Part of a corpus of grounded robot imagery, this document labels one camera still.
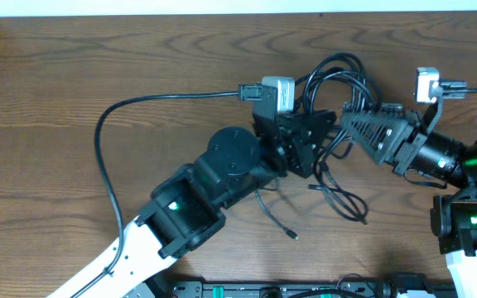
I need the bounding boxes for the black cable bundle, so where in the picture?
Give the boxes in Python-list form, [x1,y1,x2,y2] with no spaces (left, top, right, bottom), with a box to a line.
[294,52,384,225]

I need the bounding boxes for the thin black usb cable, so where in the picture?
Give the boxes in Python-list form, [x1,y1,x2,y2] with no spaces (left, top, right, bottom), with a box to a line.
[254,188,299,240]

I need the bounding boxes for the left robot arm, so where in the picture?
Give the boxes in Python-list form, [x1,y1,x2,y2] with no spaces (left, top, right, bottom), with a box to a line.
[52,85,336,297]

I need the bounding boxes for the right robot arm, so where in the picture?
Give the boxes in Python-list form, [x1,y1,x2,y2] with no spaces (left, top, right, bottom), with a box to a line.
[340,103,477,297]

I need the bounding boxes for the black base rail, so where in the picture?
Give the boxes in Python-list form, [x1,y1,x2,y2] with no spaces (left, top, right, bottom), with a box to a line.
[169,276,377,298]

